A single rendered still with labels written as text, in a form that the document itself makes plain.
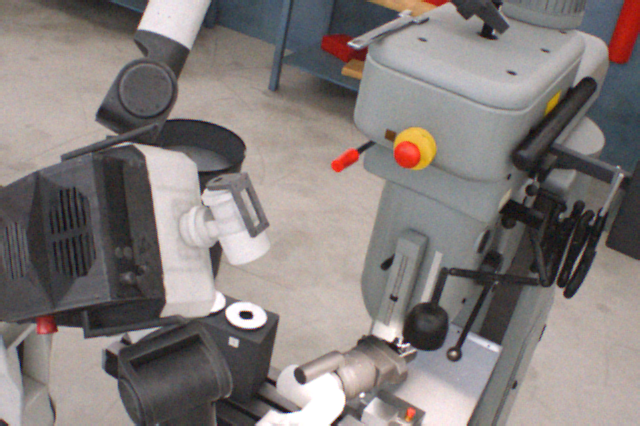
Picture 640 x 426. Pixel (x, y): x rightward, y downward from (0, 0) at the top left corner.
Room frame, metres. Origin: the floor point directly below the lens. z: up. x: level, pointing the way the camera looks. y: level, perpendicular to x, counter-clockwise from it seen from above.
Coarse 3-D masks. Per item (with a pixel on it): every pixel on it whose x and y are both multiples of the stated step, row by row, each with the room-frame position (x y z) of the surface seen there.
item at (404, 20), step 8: (400, 16) 1.30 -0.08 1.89; (408, 16) 1.31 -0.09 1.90; (424, 16) 1.33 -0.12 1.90; (384, 24) 1.23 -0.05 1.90; (392, 24) 1.24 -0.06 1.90; (400, 24) 1.25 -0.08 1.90; (408, 24) 1.27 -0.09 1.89; (368, 32) 1.18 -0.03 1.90; (376, 32) 1.19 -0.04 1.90; (384, 32) 1.19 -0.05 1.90; (392, 32) 1.21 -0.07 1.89; (352, 40) 1.13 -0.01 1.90; (360, 40) 1.13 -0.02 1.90; (368, 40) 1.14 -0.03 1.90; (376, 40) 1.16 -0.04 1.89; (360, 48) 1.11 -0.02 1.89
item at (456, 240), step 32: (384, 192) 1.30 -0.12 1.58; (384, 224) 1.27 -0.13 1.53; (416, 224) 1.24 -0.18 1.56; (448, 224) 1.22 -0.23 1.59; (480, 224) 1.23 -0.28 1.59; (384, 256) 1.26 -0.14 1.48; (448, 256) 1.22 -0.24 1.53; (480, 256) 1.29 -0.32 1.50; (384, 288) 1.25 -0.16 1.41; (416, 288) 1.23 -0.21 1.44; (448, 288) 1.22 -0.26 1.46
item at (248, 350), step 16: (224, 304) 1.50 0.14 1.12; (240, 304) 1.51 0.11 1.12; (192, 320) 1.44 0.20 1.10; (208, 320) 1.44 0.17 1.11; (224, 320) 1.46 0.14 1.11; (240, 320) 1.45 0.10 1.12; (256, 320) 1.46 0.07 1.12; (272, 320) 1.49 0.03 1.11; (224, 336) 1.42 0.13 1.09; (240, 336) 1.42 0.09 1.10; (256, 336) 1.42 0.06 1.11; (272, 336) 1.49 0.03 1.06; (224, 352) 1.42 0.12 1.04; (240, 352) 1.41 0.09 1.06; (256, 352) 1.40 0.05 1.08; (272, 352) 1.51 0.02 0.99; (240, 368) 1.41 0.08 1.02; (256, 368) 1.41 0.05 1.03; (240, 384) 1.41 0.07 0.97; (256, 384) 1.43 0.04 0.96
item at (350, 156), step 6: (366, 144) 1.21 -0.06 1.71; (372, 144) 1.22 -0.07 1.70; (348, 150) 1.16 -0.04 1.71; (354, 150) 1.17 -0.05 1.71; (360, 150) 1.18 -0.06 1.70; (342, 156) 1.14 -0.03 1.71; (348, 156) 1.15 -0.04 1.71; (354, 156) 1.15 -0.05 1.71; (336, 162) 1.12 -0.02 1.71; (342, 162) 1.13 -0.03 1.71; (348, 162) 1.14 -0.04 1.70; (354, 162) 1.15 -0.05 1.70; (336, 168) 1.12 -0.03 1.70; (342, 168) 1.12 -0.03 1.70
